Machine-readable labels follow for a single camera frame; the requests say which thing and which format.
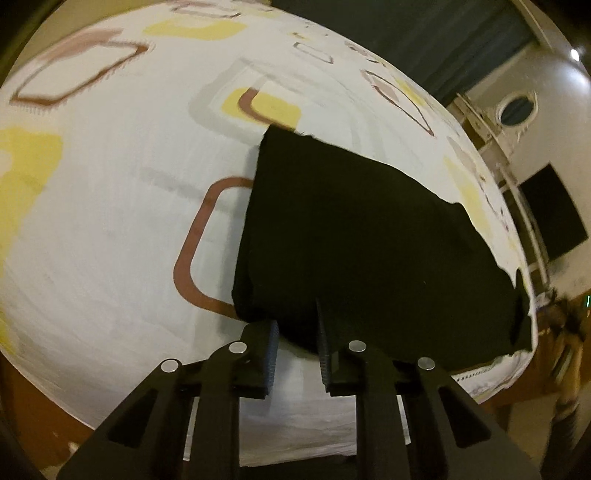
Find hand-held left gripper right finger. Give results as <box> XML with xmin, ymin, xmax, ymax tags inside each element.
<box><xmin>315</xmin><ymin>299</ymin><xmax>541</xmax><ymax>480</ymax></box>

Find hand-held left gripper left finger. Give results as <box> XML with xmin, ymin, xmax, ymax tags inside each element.
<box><xmin>55</xmin><ymin>318</ymin><xmax>280</xmax><ymax>480</ymax></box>

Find black pants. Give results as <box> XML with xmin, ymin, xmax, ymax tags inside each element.
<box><xmin>232</xmin><ymin>126</ymin><xmax>534</xmax><ymax>372</ymax></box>

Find printed white bed sheet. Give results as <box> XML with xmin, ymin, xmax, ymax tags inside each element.
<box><xmin>0</xmin><ymin>0</ymin><xmax>539</xmax><ymax>467</ymax></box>

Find white wooden shelf unit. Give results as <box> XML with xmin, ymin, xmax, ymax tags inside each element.
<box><xmin>455</xmin><ymin>92</ymin><xmax>550</xmax><ymax>287</ymax></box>

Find dark teal curtain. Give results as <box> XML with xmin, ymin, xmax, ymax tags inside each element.
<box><xmin>272</xmin><ymin>0</ymin><xmax>536</xmax><ymax>107</ymax></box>

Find black wall screen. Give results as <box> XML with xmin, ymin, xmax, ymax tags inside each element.
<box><xmin>519</xmin><ymin>164</ymin><xmax>591</xmax><ymax>261</ymax></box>

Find round wall mirror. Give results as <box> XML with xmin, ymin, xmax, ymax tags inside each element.
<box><xmin>496</xmin><ymin>91</ymin><xmax>539</xmax><ymax>127</ymax></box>

